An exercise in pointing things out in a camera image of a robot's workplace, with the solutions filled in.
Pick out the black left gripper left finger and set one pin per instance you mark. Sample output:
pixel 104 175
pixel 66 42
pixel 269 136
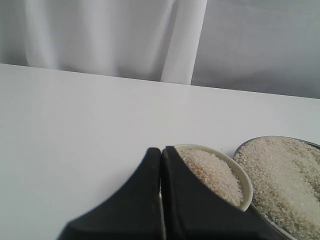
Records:
pixel 133 212

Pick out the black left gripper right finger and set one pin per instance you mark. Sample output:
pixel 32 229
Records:
pixel 193 212

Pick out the rice in white bowl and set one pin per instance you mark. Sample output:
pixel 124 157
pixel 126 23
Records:
pixel 215 173

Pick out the small white ceramic bowl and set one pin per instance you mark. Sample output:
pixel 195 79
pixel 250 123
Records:
pixel 242 176

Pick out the rice in steel basin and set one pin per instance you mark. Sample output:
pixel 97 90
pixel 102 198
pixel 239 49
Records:
pixel 282 180

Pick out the large steel basin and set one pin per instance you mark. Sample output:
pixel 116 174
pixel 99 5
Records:
pixel 237 150

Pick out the white backdrop curtain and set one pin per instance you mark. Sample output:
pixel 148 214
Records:
pixel 267 46

